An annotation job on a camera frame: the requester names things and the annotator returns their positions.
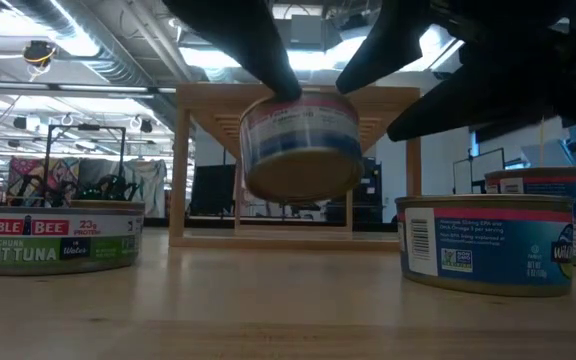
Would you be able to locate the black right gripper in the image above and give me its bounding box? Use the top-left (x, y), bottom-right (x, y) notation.
top-left (336, 0), bottom-right (576, 143)

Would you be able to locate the blue label salmon can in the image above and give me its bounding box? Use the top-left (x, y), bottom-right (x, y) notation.
top-left (239, 91), bottom-right (365, 205)
top-left (483, 166), bottom-right (576, 221)
top-left (394, 193), bottom-right (575, 298)

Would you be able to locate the wooden slatted shelf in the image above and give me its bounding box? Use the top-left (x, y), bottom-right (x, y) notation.
top-left (167, 83), bottom-right (423, 251)

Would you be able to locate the grey ceiling box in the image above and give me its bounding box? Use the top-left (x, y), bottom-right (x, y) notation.
top-left (290, 13), bottom-right (325, 50)

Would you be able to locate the black-framed white panel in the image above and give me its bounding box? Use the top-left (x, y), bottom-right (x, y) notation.
top-left (451, 147), bottom-right (507, 197)

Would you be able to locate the black cabinet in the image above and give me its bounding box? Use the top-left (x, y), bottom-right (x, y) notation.
top-left (325, 157), bottom-right (385, 224)

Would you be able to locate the grey trapezoid panel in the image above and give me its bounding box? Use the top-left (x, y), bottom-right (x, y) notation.
top-left (520, 139), bottom-right (576, 169)

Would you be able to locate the long ceiling light bar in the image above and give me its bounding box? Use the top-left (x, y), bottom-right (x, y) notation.
top-left (0, 81), bottom-right (178, 96)

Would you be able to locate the black monitor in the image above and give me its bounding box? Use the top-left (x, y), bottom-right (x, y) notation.
top-left (190, 164), bottom-right (238, 217)

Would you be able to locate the grey draped cloth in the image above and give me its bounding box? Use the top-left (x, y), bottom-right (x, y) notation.
top-left (77, 158), bottom-right (168, 219)

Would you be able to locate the black ceiling-hung device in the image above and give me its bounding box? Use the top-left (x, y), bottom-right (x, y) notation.
top-left (21, 39), bottom-right (58, 69)

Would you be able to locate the colourful patterned cloth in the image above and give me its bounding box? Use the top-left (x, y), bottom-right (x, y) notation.
top-left (7, 157), bottom-right (82, 206)

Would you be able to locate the silver ventilation duct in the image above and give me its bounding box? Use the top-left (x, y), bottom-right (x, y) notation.
top-left (2, 0), bottom-right (157, 86)

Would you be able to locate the black metal frame rig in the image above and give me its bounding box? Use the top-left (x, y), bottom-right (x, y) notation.
top-left (42, 123), bottom-right (127, 201)

